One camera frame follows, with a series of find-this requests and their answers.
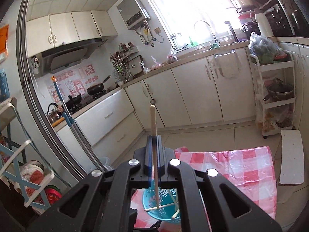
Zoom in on metal stovetop kettle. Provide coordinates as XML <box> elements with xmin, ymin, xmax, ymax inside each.
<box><xmin>46</xmin><ymin>103</ymin><xmax>64</xmax><ymax>124</ymax></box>

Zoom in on bright kitchen window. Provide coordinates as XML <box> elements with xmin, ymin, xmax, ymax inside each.
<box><xmin>142</xmin><ymin>0</ymin><xmax>244</xmax><ymax>51</ymax></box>

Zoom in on white storage trolley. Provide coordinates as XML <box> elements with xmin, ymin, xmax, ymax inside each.
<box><xmin>249</xmin><ymin>52</ymin><xmax>297</xmax><ymax>138</ymax></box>

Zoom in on cream door cabinet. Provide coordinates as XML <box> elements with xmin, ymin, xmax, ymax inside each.
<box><xmin>121</xmin><ymin>46</ymin><xmax>256</xmax><ymax>128</ymax></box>

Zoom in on lidded metal pot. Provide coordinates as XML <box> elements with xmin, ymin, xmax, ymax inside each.
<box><xmin>263</xmin><ymin>78</ymin><xmax>294</xmax><ymax>102</ymax></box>

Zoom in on bag of green vegetables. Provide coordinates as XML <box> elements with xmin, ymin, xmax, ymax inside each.
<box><xmin>249</xmin><ymin>31</ymin><xmax>284</xmax><ymax>65</ymax></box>

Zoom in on white cooking pot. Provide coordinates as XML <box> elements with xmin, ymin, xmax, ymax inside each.
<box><xmin>233</xmin><ymin>0</ymin><xmax>254</xmax><ymax>10</ymax></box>

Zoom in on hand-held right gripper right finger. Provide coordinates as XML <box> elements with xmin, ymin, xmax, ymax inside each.
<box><xmin>156</xmin><ymin>135</ymin><xmax>283</xmax><ymax>232</ymax></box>

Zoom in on black faucet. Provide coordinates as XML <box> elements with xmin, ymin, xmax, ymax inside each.
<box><xmin>224</xmin><ymin>21</ymin><xmax>238</xmax><ymax>43</ymax></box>

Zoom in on orange paper sheet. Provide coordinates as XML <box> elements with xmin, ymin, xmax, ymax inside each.
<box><xmin>0</xmin><ymin>24</ymin><xmax>9</xmax><ymax>62</ymax></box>

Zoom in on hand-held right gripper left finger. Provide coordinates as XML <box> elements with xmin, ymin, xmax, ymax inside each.
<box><xmin>26</xmin><ymin>135</ymin><xmax>155</xmax><ymax>232</ymax></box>

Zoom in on grey range hood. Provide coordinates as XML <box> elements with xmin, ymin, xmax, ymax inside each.
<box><xmin>41</xmin><ymin>37</ymin><xmax>109</xmax><ymax>75</ymax></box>

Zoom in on small clear plastic bag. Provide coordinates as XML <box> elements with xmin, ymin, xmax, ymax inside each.
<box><xmin>151</xmin><ymin>56</ymin><xmax>165</xmax><ymax>70</ymax></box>
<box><xmin>166</xmin><ymin>47</ymin><xmax>178</xmax><ymax>62</ymax></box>
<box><xmin>139</xmin><ymin>61</ymin><xmax>151</xmax><ymax>74</ymax></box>

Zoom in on red stacked containers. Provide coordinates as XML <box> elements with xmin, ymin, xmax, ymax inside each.
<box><xmin>238</xmin><ymin>13</ymin><xmax>254</xmax><ymax>25</ymax></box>

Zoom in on silver arched faucet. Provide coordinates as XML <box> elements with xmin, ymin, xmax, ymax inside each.
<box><xmin>194</xmin><ymin>20</ymin><xmax>218</xmax><ymax>45</ymax></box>

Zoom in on blue wall holder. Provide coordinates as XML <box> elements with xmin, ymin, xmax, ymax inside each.
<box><xmin>0</xmin><ymin>69</ymin><xmax>10</xmax><ymax>102</ymax></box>

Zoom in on cream wide drawer cabinet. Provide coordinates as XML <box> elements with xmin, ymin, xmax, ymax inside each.
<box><xmin>55</xmin><ymin>88</ymin><xmax>145</xmax><ymax>155</ymax></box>

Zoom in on blue handled mop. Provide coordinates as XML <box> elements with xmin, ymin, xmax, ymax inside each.
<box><xmin>51</xmin><ymin>76</ymin><xmax>107</xmax><ymax>172</ymax></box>

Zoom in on cream wall cabinets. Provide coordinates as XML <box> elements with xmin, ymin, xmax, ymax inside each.
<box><xmin>25</xmin><ymin>10</ymin><xmax>119</xmax><ymax>58</ymax></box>

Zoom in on black wok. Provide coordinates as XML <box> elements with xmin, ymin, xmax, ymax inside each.
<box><xmin>86</xmin><ymin>75</ymin><xmax>112</xmax><ymax>96</ymax></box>

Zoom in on red and white fluffy slipper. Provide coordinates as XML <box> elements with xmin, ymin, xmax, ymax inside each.
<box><xmin>20</xmin><ymin>161</ymin><xmax>46</xmax><ymax>199</ymax></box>

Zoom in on grey sliding door frame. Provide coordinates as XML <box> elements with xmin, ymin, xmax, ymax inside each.
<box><xmin>16</xmin><ymin>0</ymin><xmax>107</xmax><ymax>186</ymax></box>

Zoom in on white board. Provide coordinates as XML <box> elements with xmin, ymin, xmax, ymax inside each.
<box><xmin>279</xmin><ymin>129</ymin><xmax>303</xmax><ymax>185</ymax></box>

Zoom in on red paper wall decorations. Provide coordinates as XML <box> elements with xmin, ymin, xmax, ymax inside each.
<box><xmin>47</xmin><ymin>64</ymin><xmax>98</xmax><ymax>99</ymax></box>

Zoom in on wall utensil rack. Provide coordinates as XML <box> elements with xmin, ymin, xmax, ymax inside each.
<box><xmin>109</xmin><ymin>42</ymin><xmax>143</xmax><ymax>83</ymax></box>

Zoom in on white hanging plastic bag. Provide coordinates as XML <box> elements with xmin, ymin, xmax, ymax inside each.
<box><xmin>209</xmin><ymin>49</ymin><xmax>242</xmax><ymax>79</ymax></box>

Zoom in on white gas water heater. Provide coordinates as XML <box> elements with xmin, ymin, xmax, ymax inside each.
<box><xmin>116</xmin><ymin>0</ymin><xmax>152</xmax><ymax>31</ymax></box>

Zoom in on blue perforated plastic basket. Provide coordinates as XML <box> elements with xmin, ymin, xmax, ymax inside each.
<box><xmin>142</xmin><ymin>179</ymin><xmax>181</xmax><ymax>224</ymax></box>

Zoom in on beige and blue shoe rack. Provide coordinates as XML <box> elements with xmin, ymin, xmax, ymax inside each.
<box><xmin>0</xmin><ymin>97</ymin><xmax>56</xmax><ymax>211</ymax></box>

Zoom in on red patterned slipper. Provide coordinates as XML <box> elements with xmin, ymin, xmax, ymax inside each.
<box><xmin>45</xmin><ymin>185</ymin><xmax>62</xmax><ymax>207</ymax></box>

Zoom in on white thermos flask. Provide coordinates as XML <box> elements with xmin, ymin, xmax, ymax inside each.
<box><xmin>250</xmin><ymin>12</ymin><xmax>274</xmax><ymax>38</ymax></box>

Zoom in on black frying pan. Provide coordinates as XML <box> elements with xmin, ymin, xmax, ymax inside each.
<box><xmin>65</xmin><ymin>94</ymin><xmax>82</xmax><ymax>107</ymax></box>

